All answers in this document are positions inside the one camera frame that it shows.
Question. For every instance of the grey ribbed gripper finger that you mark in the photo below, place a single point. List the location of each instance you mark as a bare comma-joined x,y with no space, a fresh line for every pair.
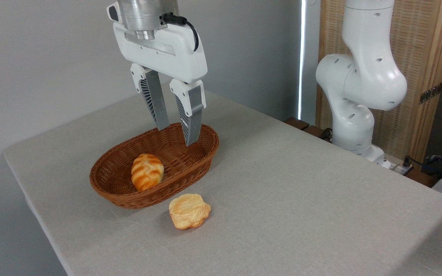
192,115
155,99

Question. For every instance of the grey linen tablecloth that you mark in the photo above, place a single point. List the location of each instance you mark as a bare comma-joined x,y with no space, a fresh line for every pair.
282,211

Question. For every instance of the pale flower-shaped bread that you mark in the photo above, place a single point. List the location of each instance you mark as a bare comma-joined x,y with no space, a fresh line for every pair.
188,211

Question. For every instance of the wooden rattan folding screen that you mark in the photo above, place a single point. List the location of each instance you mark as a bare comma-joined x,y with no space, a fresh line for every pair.
416,46

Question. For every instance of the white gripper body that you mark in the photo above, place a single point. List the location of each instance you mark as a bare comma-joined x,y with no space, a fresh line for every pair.
159,50

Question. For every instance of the brown woven wicker basket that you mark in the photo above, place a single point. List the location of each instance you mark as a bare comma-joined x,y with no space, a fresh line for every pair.
113,176

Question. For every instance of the striped golden bread roll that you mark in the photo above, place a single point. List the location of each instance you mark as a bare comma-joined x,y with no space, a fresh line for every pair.
147,172

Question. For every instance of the metal screen hinge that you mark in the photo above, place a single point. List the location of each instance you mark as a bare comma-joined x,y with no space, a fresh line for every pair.
431,93

